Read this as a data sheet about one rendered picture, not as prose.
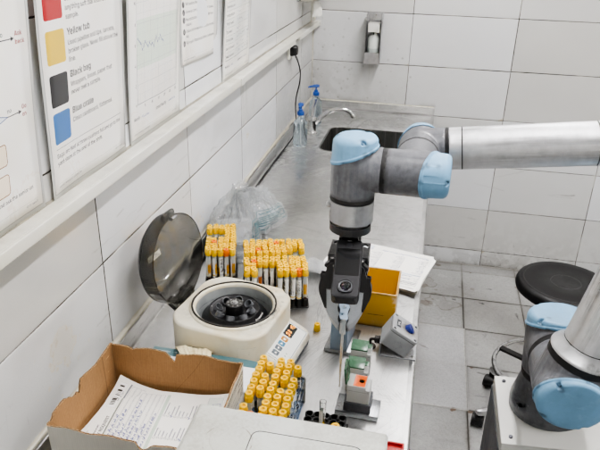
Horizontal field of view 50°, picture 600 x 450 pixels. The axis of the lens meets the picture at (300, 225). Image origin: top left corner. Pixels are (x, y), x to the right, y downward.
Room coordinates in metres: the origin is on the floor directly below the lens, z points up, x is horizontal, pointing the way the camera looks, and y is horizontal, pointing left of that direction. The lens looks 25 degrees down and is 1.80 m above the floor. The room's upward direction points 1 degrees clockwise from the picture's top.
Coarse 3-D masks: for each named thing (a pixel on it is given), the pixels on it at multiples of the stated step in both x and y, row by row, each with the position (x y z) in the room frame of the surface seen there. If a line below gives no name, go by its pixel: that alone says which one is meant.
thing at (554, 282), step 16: (528, 272) 2.08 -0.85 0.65; (544, 272) 2.08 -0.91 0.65; (560, 272) 2.09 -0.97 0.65; (576, 272) 2.09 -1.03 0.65; (592, 272) 2.10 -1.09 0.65; (528, 288) 1.97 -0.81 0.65; (544, 288) 1.96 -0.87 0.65; (560, 288) 1.97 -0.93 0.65; (576, 288) 1.97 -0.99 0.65; (576, 304) 1.87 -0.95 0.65; (496, 352) 2.12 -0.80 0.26; (512, 352) 2.12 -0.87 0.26; (496, 368) 2.01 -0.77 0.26; (480, 416) 1.97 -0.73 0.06
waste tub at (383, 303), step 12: (372, 276) 1.50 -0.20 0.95; (384, 276) 1.49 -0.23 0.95; (396, 276) 1.49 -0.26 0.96; (372, 288) 1.50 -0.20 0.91; (384, 288) 1.49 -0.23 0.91; (396, 288) 1.39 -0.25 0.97; (372, 300) 1.37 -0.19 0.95; (384, 300) 1.37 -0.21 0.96; (396, 300) 1.40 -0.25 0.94; (372, 312) 1.37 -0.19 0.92; (384, 312) 1.37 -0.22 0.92; (372, 324) 1.37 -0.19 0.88; (384, 324) 1.37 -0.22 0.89
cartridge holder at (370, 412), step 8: (344, 400) 1.05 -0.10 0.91; (376, 400) 1.07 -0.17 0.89; (336, 408) 1.05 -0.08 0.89; (344, 408) 1.04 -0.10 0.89; (352, 408) 1.04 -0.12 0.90; (360, 408) 1.03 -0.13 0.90; (368, 408) 1.03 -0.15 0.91; (376, 408) 1.05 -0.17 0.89; (352, 416) 1.03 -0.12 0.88; (360, 416) 1.03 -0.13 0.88; (368, 416) 1.03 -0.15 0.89; (376, 416) 1.03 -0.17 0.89
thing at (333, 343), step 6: (342, 306) 1.30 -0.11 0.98; (348, 306) 1.30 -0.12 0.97; (342, 312) 1.28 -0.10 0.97; (342, 318) 1.25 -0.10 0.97; (336, 330) 1.25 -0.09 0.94; (354, 330) 1.34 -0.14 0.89; (360, 330) 1.34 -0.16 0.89; (330, 336) 1.26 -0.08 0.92; (336, 336) 1.25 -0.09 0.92; (348, 336) 1.26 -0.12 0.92; (354, 336) 1.31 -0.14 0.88; (330, 342) 1.26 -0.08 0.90; (336, 342) 1.25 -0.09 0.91; (348, 342) 1.27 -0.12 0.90; (324, 348) 1.26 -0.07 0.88; (330, 348) 1.26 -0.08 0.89; (336, 348) 1.25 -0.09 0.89; (348, 348) 1.26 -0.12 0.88; (348, 354) 1.25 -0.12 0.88
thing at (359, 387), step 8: (352, 376) 1.07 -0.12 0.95; (360, 376) 1.07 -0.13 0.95; (368, 376) 1.07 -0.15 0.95; (352, 384) 1.05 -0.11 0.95; (360, 384) 1.05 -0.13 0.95; (368, 384) 1.06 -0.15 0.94; (352, 392) 1.04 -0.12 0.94; (360, 392) 1.04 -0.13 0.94; (368, 392) 1.03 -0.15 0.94; (352, 400) 1.04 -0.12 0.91; (360, 400) 1.04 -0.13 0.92; (368, 400) 1.03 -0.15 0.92
